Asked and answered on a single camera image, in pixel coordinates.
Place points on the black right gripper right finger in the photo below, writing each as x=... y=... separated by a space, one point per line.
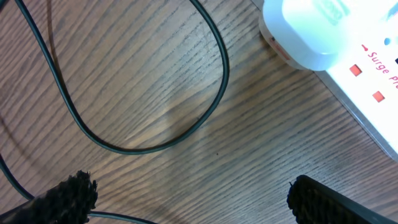
x=314 y=203

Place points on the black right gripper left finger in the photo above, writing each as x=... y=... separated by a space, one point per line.
x=69 y=202

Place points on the white charger plug adapter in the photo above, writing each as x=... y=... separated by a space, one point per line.
x=308 y=34

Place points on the white power strip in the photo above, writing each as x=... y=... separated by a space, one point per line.
x=364 y=79

